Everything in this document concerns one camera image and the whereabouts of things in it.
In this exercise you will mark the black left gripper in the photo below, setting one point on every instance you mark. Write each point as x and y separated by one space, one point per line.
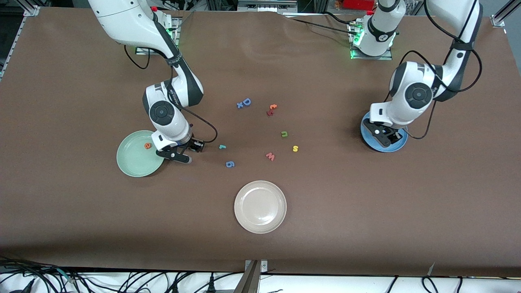
394 135

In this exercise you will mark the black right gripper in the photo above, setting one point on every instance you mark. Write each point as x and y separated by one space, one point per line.
191 143

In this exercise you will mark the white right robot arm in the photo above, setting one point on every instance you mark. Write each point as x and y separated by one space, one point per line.
122 20

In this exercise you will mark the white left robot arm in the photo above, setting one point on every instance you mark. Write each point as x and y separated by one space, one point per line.
401 116

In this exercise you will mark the blue plate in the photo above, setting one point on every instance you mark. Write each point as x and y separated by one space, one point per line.
368 141

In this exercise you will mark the pale green plate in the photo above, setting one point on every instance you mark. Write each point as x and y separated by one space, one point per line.
134 160

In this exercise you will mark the blue foam letter D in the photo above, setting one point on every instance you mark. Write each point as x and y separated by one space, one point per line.
244 100

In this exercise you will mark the pink foam letter w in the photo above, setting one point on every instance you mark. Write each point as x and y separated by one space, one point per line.
270 157

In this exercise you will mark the beige plate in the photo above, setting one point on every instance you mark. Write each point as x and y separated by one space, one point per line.
260 207

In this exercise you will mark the brown table cover sheet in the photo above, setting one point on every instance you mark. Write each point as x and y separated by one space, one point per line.
366 228

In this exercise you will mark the white paper scrap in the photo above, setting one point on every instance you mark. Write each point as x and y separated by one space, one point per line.
431 269

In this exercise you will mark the red box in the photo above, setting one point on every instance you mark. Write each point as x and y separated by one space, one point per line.
358 4

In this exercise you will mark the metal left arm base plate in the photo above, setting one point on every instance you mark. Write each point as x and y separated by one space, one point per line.
382 57

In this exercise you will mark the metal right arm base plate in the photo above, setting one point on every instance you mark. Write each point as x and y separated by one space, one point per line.
176 38

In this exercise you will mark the metal table clamp bracket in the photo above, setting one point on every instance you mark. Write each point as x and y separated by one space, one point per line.
254 276

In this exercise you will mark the aluminium frame profile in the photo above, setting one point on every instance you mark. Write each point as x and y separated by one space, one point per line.
502 14
31 10

